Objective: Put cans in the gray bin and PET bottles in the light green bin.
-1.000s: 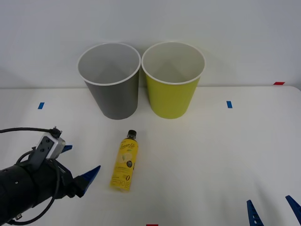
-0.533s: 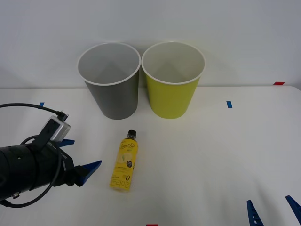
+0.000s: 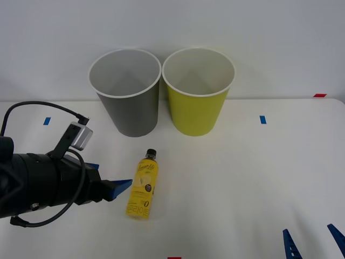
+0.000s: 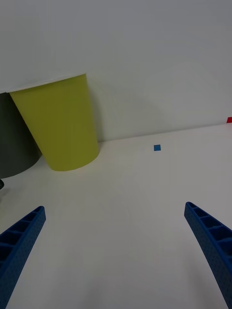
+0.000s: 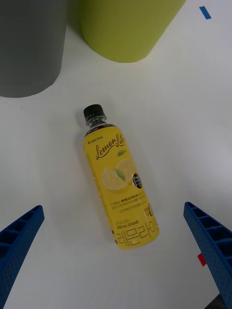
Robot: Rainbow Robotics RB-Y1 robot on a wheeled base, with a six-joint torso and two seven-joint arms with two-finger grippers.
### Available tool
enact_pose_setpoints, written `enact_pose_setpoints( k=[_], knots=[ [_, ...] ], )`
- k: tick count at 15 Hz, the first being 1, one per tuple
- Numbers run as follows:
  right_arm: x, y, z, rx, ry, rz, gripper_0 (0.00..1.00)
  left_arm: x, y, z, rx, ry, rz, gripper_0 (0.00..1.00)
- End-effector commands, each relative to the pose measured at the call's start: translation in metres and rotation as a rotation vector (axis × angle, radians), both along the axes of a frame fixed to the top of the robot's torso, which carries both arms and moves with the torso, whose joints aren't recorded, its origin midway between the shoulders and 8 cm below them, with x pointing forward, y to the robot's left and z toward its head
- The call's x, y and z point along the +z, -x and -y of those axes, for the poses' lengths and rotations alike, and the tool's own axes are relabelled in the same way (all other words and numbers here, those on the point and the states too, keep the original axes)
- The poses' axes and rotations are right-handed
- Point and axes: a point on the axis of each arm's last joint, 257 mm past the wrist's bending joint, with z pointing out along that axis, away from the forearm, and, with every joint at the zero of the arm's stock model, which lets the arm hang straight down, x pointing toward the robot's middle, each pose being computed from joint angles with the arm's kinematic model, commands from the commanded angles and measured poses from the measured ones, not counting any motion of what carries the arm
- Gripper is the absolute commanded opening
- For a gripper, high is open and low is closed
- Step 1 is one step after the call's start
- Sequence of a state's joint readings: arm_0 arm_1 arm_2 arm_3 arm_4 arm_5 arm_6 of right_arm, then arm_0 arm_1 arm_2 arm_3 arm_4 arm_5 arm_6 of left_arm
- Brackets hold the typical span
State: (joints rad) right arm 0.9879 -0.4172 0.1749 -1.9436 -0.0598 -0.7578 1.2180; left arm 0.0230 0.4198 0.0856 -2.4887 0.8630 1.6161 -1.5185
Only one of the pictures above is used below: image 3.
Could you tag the yellow label plastic bottle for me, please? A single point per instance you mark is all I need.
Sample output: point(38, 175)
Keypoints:
point(141, 189)

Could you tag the silver and black left arm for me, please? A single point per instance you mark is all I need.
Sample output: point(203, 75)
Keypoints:
point(27, 183)

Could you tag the grey plastic waste bin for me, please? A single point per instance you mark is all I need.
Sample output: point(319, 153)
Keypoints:
point(134, 116)

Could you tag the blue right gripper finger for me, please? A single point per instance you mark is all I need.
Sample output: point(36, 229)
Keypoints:
point(290, 246)
point(338, 236)

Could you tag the yellow-green plastic waste bin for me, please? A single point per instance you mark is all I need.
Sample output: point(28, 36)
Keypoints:
point(196, 116)

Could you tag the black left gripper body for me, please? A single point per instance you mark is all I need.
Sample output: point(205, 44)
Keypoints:
point(67, 183)

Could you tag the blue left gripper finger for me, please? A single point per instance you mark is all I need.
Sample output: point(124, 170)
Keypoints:
point(120, 187)
point(92, 166)

